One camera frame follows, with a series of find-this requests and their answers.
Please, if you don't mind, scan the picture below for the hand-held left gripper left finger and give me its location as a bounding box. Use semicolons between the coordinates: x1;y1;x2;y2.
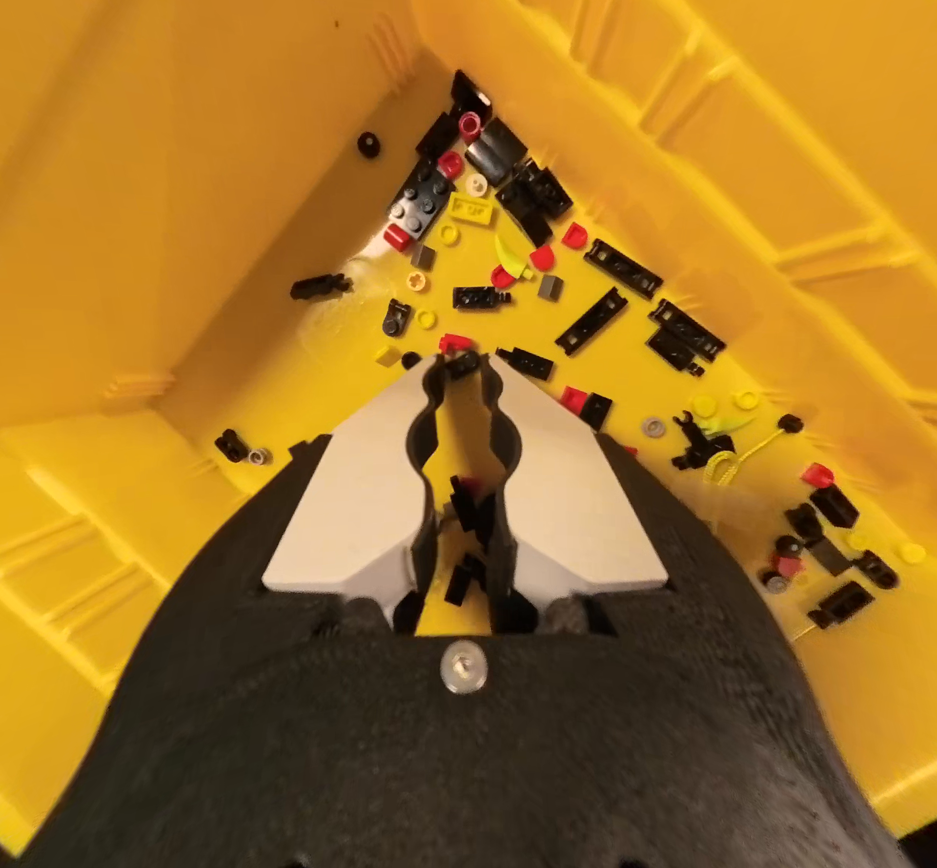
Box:
262;354;448;631

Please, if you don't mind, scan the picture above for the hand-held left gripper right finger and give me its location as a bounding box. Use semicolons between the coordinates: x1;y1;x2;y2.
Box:
479;354;669;631

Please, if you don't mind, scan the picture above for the pile of lego pieces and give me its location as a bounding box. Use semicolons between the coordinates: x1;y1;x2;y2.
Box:
214;70;927;631

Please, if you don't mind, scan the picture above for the yellow plastic bin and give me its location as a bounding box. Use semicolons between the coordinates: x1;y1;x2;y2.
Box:
0;0;937;840

